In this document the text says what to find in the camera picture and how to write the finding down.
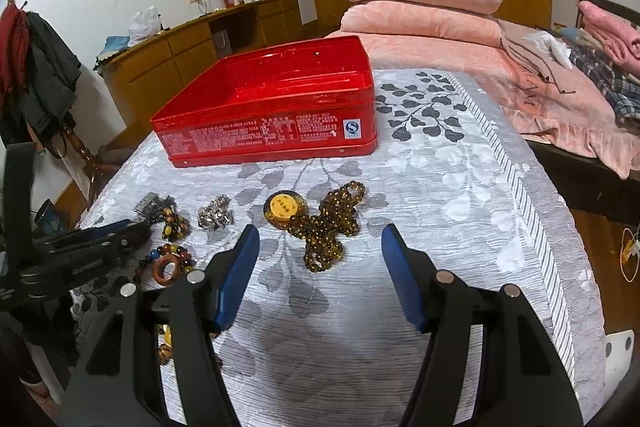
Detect white plastic object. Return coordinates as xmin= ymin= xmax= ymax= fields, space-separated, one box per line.
xmin=602 ymin=329 xmax=633 ymax=403

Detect red tin box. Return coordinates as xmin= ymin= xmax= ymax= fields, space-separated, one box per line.
xmin=150 ymin=35 xmax=376 ymax=168

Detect pink ruffled bedspread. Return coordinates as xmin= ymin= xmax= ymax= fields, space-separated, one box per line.
xmin=325 ymin=19 xmax=640 ymax=180

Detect dark bed frame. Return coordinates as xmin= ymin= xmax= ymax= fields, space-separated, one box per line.
xmin=527 ymin=139 xmax=640 ymax=225

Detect silver chain necklace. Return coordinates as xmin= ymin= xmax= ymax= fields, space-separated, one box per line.
xmin=196 ymin=194 xmax=235 ymax=229

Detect wooden dresser cabinet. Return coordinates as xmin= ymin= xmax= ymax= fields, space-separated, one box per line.
xmin=102 ymin=0 xmax=303 ymax=142

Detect red hanging garment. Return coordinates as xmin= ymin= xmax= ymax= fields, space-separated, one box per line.
xmin=0 ymin=0 xmax=32 ymax=100

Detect white cloth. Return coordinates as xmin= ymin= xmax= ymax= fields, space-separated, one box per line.
xmin=525 ymin=31 xmax=573 ymax=68

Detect multicoloured bead bracelet wooden ring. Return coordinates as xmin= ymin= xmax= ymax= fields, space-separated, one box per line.
xmin=132 ymin=243 xmax=197 ymax=288

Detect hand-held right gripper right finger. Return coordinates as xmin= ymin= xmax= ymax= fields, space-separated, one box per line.
xmin=381 ymin=223 xmax=586 ymax=427

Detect paper bag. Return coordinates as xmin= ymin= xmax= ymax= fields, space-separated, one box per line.
xmin=212 ymin=29 xmax=232 ymax=60

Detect blue cup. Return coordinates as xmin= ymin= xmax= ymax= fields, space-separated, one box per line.
xmin=35 ymin=202 xmax=63 ymax=238

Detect cables on floor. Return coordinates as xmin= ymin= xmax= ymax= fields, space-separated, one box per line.
xmin=620 ymin=227 xmax=640 ymax=283

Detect blue cloth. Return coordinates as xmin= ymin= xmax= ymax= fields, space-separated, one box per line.
xmin=95 ymin=36 xmax=132 ymax=68

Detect brown bead necklace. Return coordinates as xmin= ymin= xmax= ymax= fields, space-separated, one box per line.
xmin=287 ymin=184 xmax=366 ymax=274

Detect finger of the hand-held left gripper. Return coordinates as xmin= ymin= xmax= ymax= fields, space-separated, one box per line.
xmin=50 ymin=221 xmax=136 ymax=244
xmin=35 ymin=222 xmax=152 ymax=260

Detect white plastic bag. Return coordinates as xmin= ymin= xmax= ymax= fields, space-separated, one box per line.
xmin=128 ymin=5 xmax=163 ymax=42

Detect dark hanging jackets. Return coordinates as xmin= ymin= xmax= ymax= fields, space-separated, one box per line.
xmin=0 ymin=12 xmax=82 ymax=148

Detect wooden coat stand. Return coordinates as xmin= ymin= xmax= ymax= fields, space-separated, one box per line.
xmin=64 ymin=127 xmax=108 ymax=202

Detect amber pendant with yellow disc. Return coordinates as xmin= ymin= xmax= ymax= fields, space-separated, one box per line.
xmin=263 ymin=192 xmax=307 ymax=228

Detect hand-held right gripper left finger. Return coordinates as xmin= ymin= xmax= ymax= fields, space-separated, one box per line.
xmin=60 ymin=224 xmax=261 ymax=427

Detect grey leaf-print bed cover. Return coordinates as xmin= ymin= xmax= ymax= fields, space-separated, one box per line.
xmin=70 ymin=69 xmax=601 ymax=427

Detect pink folded blanket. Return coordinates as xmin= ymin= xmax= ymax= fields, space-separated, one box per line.
xmin=579 ymin=1 xmax=640 ymax=62

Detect black and orange bead necklace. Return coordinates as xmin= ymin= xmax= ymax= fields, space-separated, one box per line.
xmin=134 ymin=194 xmax=192 ymax=239

